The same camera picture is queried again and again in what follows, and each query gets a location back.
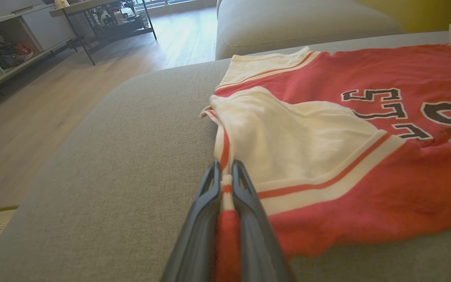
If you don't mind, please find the white tv cabinet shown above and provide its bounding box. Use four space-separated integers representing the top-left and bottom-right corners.
0 0 76 98

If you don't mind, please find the dark clutter pile in cabinet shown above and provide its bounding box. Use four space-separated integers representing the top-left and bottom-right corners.
0 31 34 69

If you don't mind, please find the red white lettered jersey shirt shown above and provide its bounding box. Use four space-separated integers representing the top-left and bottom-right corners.
200 23 451 282

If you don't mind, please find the black white wheeled robot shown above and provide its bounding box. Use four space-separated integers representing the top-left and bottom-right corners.
88 2 150 38

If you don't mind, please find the wide grey sofa ottoman seat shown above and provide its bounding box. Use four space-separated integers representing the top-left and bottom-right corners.
0 31 451 282

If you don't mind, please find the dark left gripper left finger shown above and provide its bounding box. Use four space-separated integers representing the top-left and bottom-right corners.
161 160 223 282

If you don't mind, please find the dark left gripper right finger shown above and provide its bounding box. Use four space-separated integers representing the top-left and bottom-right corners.
231 159 296 282

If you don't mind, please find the grey sofa seat cushion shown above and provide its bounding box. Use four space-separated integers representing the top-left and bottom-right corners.
215 0 404 60

